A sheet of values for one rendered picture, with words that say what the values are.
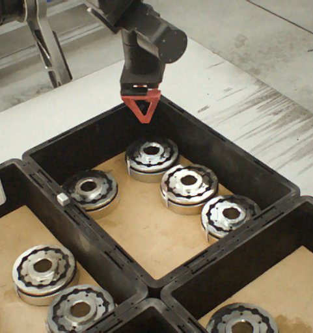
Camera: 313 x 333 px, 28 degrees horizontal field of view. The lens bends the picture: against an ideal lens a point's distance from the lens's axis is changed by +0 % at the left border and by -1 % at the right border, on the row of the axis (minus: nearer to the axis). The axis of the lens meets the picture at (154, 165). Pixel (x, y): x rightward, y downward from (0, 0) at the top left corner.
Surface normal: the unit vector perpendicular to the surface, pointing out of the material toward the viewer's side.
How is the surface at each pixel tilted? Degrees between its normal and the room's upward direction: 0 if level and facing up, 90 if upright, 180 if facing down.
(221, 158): 90
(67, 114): 0
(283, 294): 0
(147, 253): 0
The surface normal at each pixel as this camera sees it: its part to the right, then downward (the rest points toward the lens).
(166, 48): 0.58, 0.51
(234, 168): -0.79, 0.44
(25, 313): -0.08, -0.76
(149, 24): -0.47, -0.33
